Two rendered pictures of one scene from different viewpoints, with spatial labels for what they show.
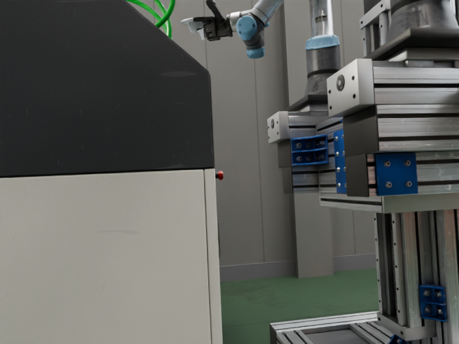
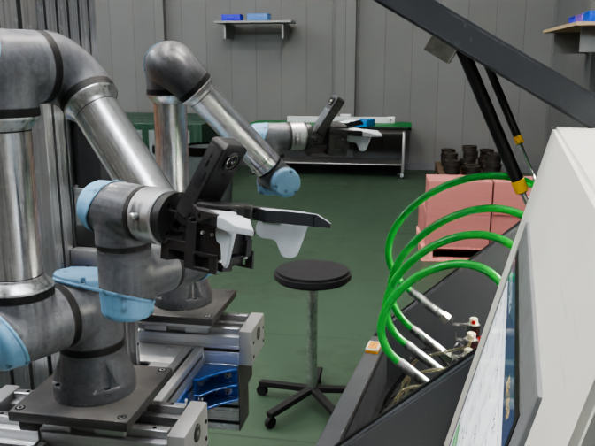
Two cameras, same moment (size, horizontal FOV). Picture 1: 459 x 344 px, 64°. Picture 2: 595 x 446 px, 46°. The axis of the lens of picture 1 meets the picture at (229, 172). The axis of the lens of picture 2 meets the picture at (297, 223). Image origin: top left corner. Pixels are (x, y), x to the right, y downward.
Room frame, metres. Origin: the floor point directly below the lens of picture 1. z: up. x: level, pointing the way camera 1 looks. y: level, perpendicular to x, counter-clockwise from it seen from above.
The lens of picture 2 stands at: (2.28, 0.42, 1.63)
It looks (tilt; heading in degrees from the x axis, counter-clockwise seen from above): 13 degrees down; 200
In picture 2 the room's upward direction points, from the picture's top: straight up
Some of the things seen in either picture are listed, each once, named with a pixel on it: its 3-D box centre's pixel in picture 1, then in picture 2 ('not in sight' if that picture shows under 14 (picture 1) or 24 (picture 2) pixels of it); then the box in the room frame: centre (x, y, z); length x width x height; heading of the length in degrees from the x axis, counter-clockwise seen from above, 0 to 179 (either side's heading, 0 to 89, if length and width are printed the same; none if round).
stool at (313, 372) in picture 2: not in sight; (312, 337); (-0.67, -0.58, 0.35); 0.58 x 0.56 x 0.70; 102
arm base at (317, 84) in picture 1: (324, 87); (93, 363); (1.29, -0.35, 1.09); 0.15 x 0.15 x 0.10
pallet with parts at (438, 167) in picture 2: not in sight; (469, 163); (-7.73, -0.65, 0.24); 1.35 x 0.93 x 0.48; 10
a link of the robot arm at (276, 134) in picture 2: not in sight; (269, 138); (0.54, -0.30, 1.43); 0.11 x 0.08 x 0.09; 126
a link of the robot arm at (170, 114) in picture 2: not in sight; (172, 148); (0.69, -0.51, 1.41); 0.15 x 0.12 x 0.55; 36
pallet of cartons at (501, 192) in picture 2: not in sight; (483, 213); (-3.85, -0.08, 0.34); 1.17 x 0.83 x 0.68; 99
